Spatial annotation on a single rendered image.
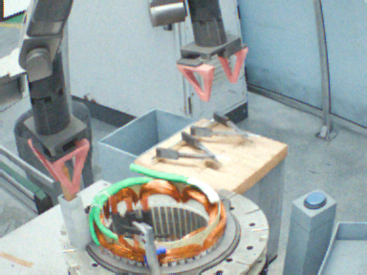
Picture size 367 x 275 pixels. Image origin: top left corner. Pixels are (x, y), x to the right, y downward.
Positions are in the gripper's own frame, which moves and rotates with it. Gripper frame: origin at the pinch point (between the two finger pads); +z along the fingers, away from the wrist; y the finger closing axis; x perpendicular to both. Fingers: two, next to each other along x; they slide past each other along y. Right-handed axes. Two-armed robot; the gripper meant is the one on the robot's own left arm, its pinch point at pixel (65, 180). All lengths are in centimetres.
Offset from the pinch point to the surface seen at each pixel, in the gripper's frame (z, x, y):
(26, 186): 49, 16, -75
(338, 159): 142, 189, -100
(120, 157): 18.6, 23.5, -24.1
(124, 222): -0.5, 0.7, 13.6
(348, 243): 20.7, 33.3, 26.6
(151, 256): 4.2, 1.4, 16.5
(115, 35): 84, 136, -212
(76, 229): 7.1, -1.6, 1.8
